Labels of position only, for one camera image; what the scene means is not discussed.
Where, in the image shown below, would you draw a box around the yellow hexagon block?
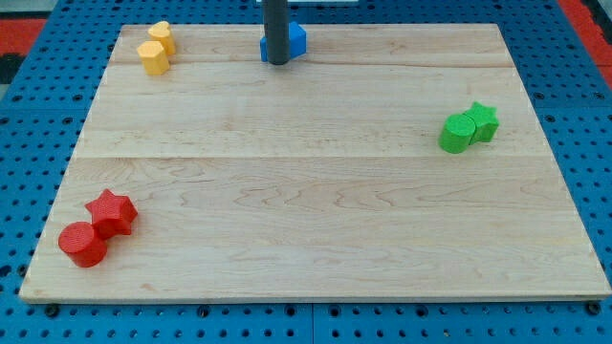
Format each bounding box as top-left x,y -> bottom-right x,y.
137,41 -> 170,75

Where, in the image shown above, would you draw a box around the green star block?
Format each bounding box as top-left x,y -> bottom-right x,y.
464,101 -> 499,144

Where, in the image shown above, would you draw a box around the yellow heart block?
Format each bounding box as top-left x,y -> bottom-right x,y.
147,21 -> 176,55

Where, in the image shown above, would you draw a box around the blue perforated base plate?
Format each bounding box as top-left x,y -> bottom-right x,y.
1,0 -> 611,343

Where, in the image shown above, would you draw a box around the blue block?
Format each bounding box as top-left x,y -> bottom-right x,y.
259,21 -> 307,62

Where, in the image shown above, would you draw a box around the red star block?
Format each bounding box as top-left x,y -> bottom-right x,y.
85,189 -> 138,240

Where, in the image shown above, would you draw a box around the red cylinder block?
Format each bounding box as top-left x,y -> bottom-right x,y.
57,222 -> 107,268

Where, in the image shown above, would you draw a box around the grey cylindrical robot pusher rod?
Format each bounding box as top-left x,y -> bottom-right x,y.
262,0 -> 291,65

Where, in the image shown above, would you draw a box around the wooden board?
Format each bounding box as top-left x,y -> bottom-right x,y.
20,24 -> 611,305

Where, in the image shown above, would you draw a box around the green cylinder block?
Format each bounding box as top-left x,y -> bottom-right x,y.
438,114 -> 476,154

